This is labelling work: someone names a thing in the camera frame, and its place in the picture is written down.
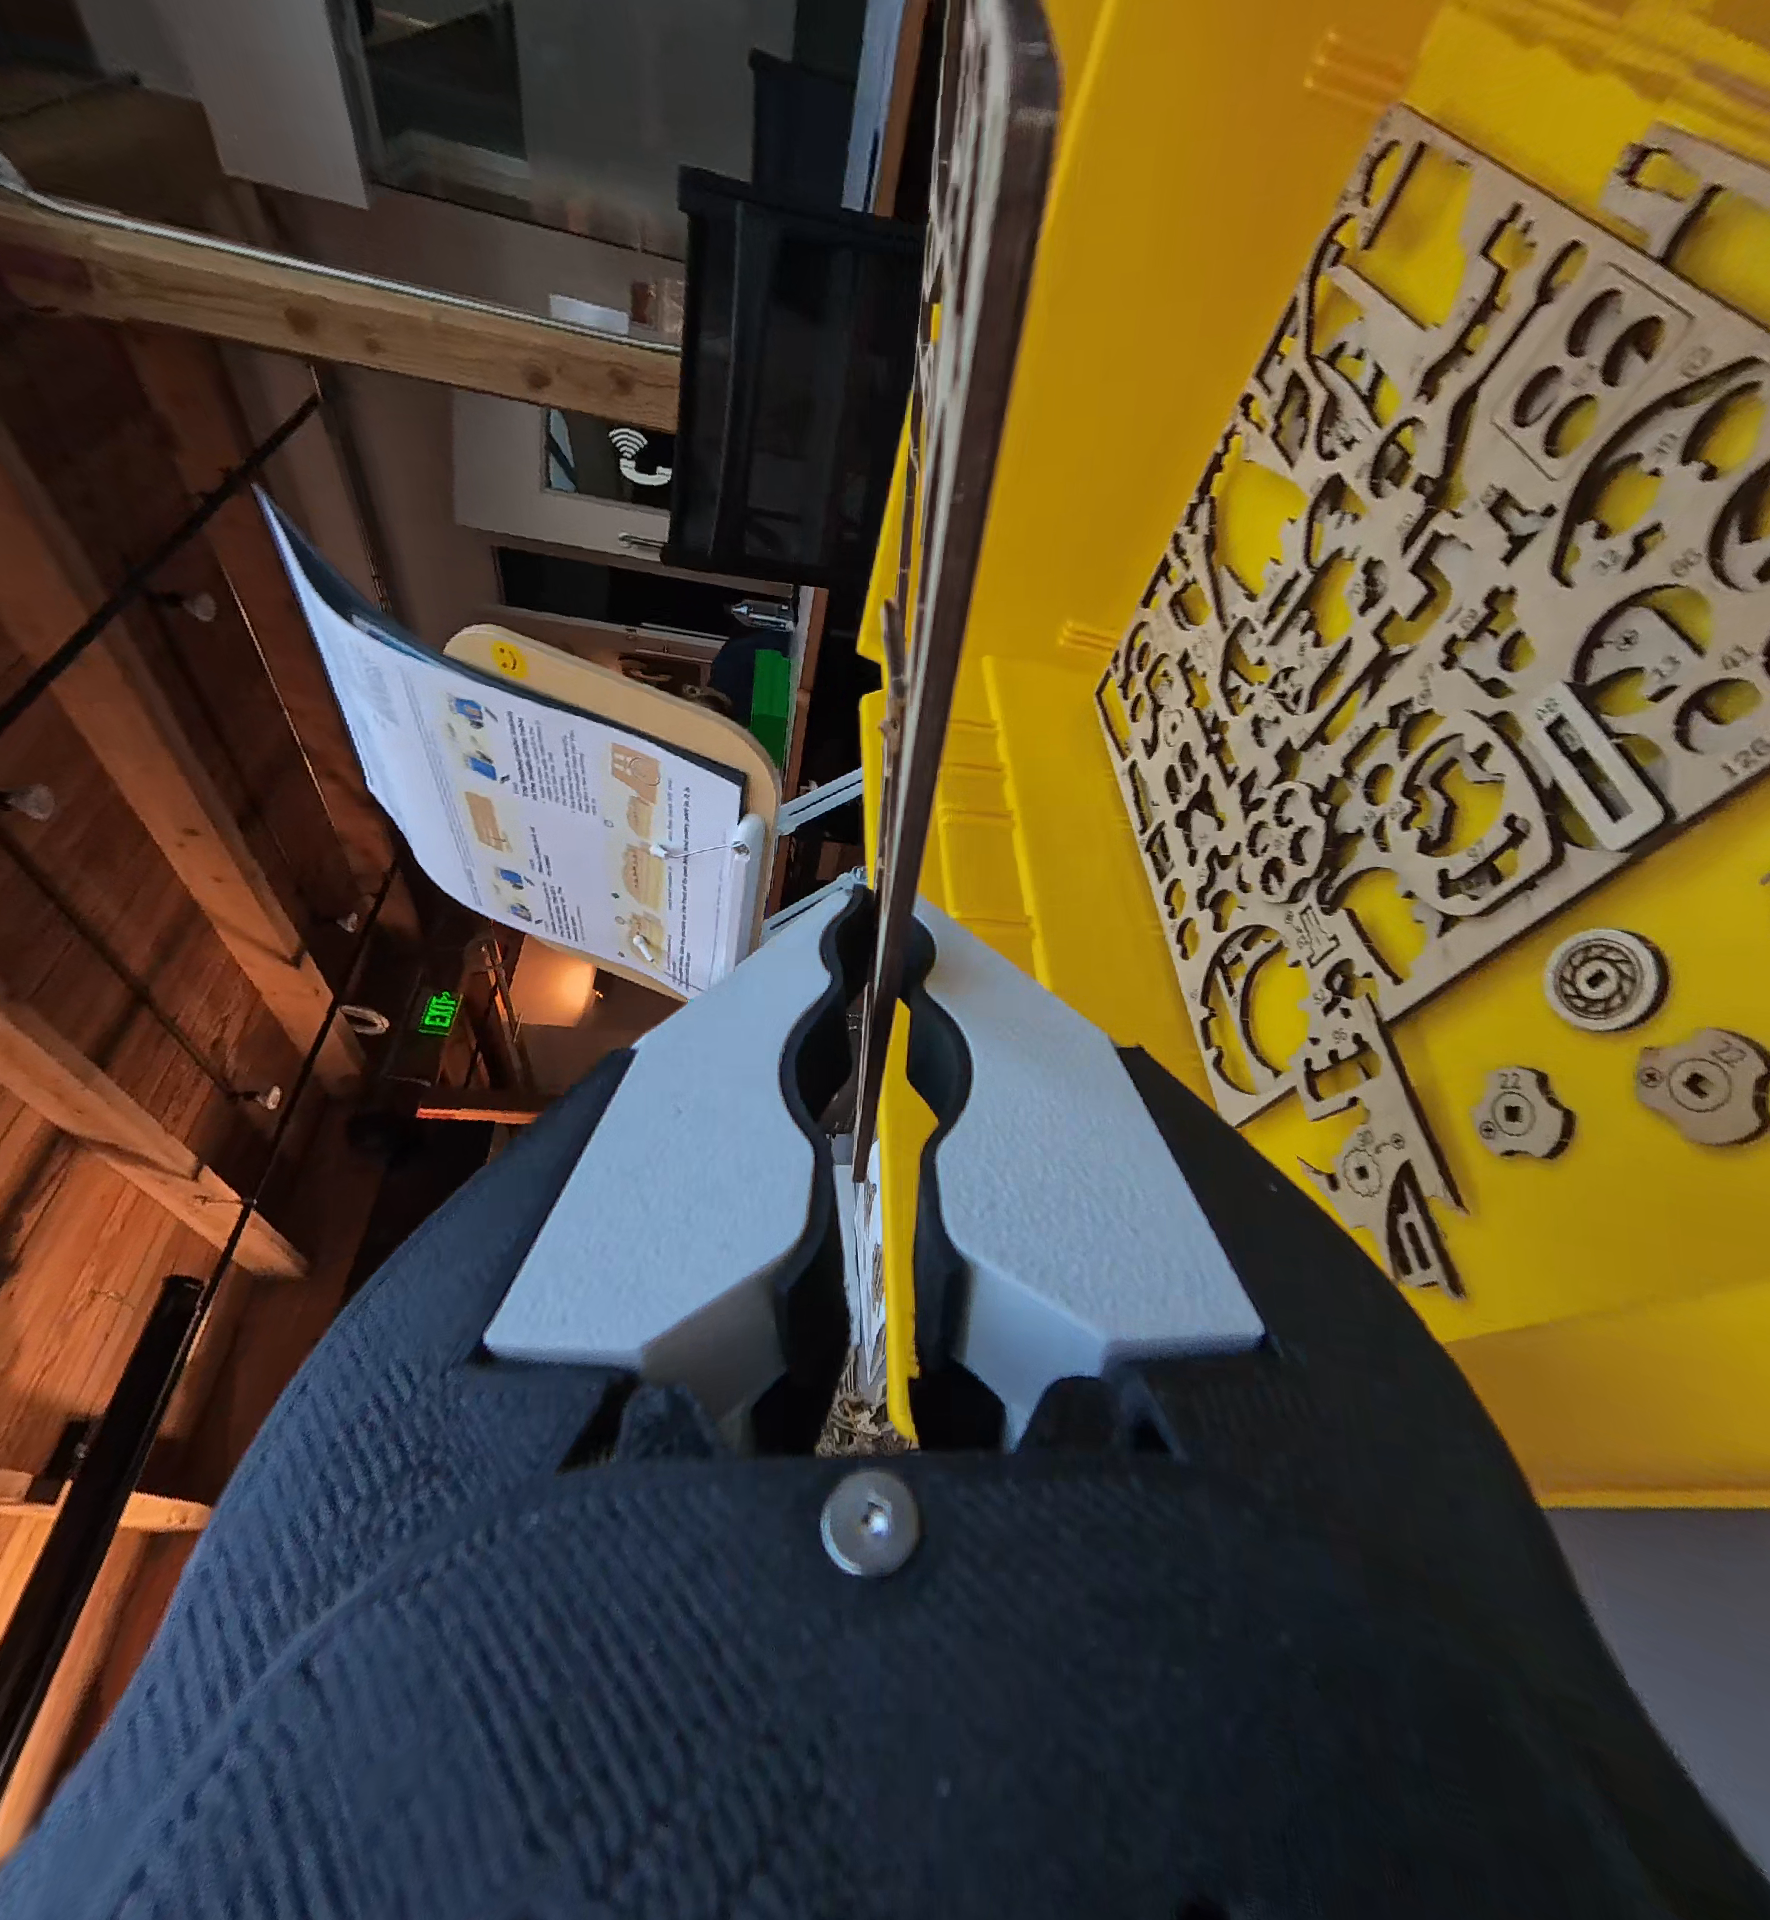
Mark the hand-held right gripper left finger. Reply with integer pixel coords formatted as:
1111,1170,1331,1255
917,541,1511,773
481,892,875,1454

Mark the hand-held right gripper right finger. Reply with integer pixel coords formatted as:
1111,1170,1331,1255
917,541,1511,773
902,900,1266,1454

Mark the yellow plastic bin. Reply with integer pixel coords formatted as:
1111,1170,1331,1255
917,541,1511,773
854,0,1770,1511

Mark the thin wooden parts sheet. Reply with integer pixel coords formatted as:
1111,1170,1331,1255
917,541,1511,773
845,0,1061,1189

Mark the punched-out wooden parts sheet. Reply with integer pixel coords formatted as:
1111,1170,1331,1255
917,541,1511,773
1093,102,1770,1301

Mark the printed instruction sheet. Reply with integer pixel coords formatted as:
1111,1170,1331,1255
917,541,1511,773
253,486,761,1005

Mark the small lobed wooden knob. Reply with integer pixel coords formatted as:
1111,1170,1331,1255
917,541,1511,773
1470,1064,1578,1162

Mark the green plastic crate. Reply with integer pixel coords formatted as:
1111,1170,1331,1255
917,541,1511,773
742,636,801,771

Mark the large lobed wooden knob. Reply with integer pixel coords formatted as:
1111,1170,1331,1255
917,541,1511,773
1633,1027,1770,1153

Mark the round wooden ring gear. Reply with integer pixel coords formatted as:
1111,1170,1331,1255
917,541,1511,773
1547,927,1671,1036

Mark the black ceiling track rail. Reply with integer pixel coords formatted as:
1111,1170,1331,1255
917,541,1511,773
0,396,324,771

